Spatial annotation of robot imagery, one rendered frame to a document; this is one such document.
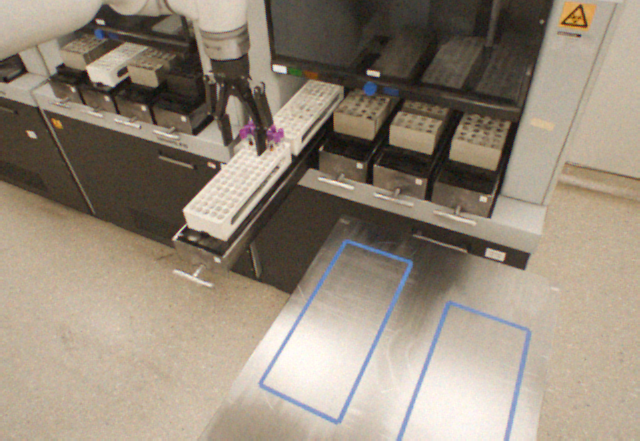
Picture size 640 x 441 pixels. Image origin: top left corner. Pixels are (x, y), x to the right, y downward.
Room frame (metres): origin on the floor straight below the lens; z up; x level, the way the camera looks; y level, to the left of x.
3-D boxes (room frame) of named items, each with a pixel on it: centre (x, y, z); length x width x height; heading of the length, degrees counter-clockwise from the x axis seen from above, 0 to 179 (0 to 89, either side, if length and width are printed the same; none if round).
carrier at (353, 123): (1.03, -0.11, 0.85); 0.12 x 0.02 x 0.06; 61
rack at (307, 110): (1.12, 0.02, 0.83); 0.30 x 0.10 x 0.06; 151
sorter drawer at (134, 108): (1.58, 0.39, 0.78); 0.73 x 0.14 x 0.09; 151
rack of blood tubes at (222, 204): (0.84, 0.17, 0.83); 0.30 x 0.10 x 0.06; 151
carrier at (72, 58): (1.52, 0.77, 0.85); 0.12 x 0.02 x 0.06; 61
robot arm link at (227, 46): (0.87, 0.15, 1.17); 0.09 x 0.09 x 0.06
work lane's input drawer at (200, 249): (0.96, 0.10, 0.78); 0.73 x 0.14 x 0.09; 151
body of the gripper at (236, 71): (0.87, 0.15, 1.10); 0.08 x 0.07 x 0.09; 61
